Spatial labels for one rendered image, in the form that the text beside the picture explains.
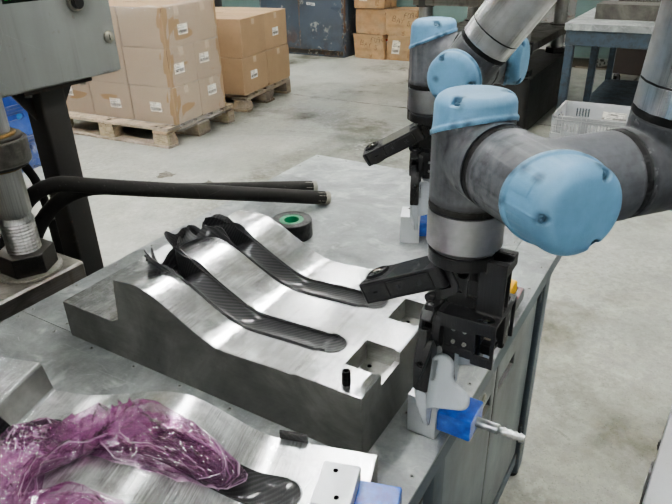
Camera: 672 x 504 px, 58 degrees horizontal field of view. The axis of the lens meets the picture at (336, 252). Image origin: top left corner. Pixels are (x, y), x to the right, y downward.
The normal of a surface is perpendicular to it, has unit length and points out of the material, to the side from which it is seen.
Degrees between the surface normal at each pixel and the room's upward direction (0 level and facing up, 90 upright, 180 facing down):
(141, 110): 90
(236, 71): 90
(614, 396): 0
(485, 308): 90
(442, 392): 75
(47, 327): 0
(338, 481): 0
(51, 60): 90
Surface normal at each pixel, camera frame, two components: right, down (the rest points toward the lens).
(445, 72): -0.51, 0.41
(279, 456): -0.03, -0.89
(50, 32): 0.86, 0.22
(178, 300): 0.37, -0.69
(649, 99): -0.97, 0.13
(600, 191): 0.33, 0.44
